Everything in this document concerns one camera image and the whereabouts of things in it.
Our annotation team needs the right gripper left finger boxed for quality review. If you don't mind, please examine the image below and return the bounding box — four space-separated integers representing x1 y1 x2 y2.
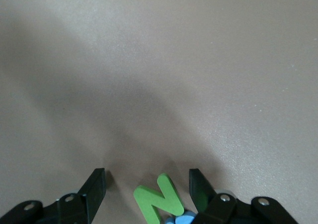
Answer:
0 168 106 224

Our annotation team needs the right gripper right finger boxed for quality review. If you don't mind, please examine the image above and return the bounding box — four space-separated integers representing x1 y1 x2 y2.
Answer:
189 168 299 224

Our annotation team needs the blue uppercase letter G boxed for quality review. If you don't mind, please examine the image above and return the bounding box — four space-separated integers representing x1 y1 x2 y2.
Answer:
165 210 196 224

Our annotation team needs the green uppercase letter N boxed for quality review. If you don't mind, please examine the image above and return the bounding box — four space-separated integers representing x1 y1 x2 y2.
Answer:
133 173 185 224

